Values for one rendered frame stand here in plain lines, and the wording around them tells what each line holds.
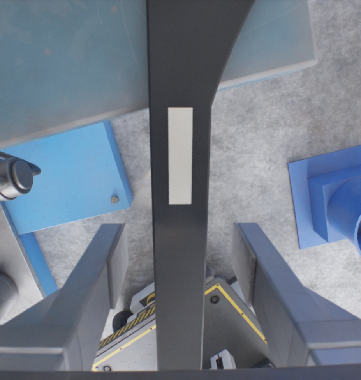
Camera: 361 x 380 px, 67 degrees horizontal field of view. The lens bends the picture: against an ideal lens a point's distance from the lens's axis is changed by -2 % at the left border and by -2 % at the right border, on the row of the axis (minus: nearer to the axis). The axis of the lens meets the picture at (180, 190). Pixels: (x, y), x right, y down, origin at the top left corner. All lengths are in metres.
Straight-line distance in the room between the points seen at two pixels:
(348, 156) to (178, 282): 1.32
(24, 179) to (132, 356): 0.84
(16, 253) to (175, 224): 1.25
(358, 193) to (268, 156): 0.38
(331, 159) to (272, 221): 0.38
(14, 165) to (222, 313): 0.88
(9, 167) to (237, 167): 0.88
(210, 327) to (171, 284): 1.05
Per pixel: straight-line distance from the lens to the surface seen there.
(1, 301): 1.39
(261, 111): 1.27
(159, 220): 0.15
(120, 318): 1.48
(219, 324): 1.21
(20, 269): 1.42
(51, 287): 1.54
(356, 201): 1.18
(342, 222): 1.21
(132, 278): 1.47
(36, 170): 0.95
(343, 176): 1.33
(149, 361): 1.33
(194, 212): 0.15
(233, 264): 0.16
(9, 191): 0.83
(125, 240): 0.16
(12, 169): 0.82
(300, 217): 1.42
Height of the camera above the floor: 1.21
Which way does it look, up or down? 74 degrees down
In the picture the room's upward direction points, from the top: 175 degrees clockwise
